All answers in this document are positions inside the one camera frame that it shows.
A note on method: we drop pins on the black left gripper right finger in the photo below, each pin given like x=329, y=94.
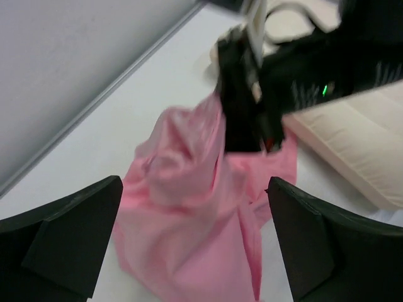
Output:
x=331, y=254

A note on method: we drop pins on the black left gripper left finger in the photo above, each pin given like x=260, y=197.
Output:
x=55, y=252

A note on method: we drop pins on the pink pillowcase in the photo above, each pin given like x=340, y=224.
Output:
x=189, y=223

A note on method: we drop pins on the cream pillow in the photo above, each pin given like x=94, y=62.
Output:
x=360, y=137

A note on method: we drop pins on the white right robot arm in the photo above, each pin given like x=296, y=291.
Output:
x=262, y=79

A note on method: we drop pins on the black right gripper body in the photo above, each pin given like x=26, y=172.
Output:
x=249, y=125

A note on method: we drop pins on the aluminium table edge rail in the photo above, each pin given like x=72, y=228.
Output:
x=95, y=102

